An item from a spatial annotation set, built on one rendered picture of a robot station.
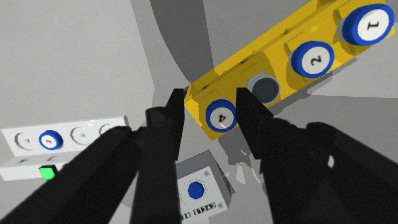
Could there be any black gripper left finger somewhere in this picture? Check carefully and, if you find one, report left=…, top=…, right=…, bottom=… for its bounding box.
left=0, top=88, right=185, bottom=224

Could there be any grey key housing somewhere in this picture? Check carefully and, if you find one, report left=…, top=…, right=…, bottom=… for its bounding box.
left=176, top=150, right=232, bottom=224

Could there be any yellow rack with four tubes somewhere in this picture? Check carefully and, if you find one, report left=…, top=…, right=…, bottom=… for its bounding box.
left=184, top=0, right=386, bottom=141

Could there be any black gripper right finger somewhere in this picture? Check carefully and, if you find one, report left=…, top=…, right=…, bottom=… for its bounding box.
left=235, top=87, right=398, bottom=224

